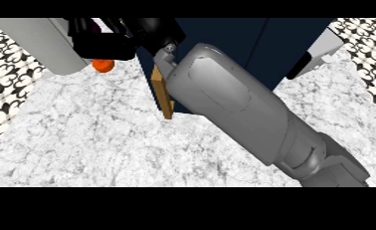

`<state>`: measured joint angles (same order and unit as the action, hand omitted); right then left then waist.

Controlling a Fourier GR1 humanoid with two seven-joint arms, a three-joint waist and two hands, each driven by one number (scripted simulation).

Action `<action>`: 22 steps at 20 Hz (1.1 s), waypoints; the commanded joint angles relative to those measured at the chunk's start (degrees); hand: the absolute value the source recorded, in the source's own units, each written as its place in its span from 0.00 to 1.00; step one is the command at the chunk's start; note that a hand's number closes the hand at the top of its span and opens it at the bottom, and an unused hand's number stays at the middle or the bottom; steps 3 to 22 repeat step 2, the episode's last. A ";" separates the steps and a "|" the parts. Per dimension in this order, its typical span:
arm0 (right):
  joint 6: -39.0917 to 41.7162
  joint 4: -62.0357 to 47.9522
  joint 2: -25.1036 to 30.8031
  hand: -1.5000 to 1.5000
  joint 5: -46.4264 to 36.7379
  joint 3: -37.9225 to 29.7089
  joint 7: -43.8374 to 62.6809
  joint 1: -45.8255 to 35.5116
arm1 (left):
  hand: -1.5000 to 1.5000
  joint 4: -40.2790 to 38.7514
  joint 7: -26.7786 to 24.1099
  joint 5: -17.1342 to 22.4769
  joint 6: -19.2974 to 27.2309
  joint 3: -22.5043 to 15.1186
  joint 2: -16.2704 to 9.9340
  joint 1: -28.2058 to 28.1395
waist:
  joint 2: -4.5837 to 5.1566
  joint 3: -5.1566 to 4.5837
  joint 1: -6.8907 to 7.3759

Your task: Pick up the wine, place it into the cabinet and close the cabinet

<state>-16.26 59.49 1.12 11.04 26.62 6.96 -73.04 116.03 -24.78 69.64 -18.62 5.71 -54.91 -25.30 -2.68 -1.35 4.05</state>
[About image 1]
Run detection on dark navy cabinet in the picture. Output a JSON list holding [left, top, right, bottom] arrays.
[[135, 17, 336, 115]]

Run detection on orange round fruit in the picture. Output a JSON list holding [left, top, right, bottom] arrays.
[[91, 59, 116, 74]]

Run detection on pale grey appliance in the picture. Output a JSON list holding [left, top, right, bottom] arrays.
[[284, 27, 345, 81]]

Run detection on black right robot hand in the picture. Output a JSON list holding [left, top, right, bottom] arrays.
[[128, 17, 188, 55]]

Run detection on wooden cabinet door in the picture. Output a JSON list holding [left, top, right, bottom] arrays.
[[150, 64, 176, 120]]

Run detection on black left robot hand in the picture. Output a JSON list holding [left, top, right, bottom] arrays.
[[66, 17, 140, 62]]

